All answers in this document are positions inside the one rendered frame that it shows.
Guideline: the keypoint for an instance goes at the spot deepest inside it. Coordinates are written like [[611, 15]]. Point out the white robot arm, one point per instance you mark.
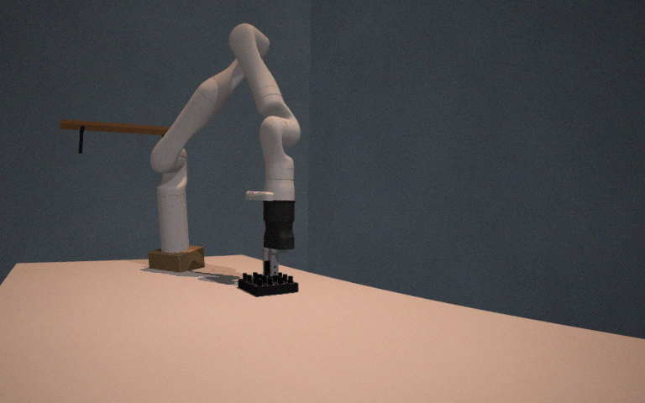
[[169, 156]]

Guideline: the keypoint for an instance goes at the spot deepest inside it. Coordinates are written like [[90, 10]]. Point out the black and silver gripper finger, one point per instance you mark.
[[266, 261], [274, 265]]

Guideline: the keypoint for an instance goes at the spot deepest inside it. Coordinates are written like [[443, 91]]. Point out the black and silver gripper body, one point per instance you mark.
[[279, 212]]

